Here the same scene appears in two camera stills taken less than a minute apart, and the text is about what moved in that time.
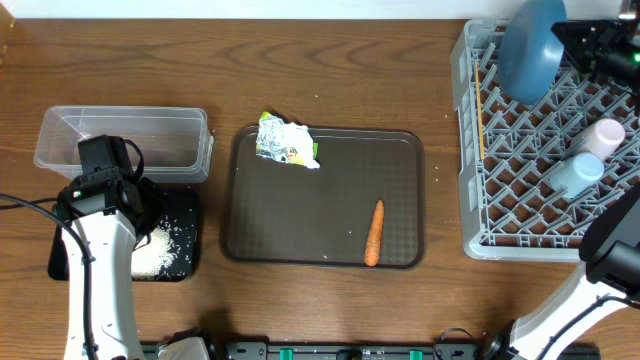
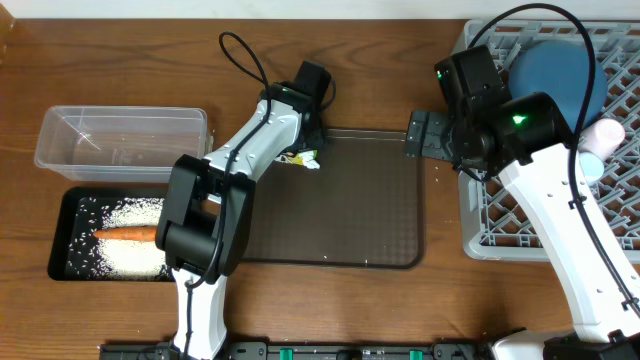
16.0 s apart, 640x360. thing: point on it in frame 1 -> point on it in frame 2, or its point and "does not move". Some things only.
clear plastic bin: (176, 142) does not move
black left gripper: (153, 196) -> (318, 134)
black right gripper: (594, 54) -> (415, 134)
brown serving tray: (281, 215) does not move
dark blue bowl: (530, 49) -> (561, 70)
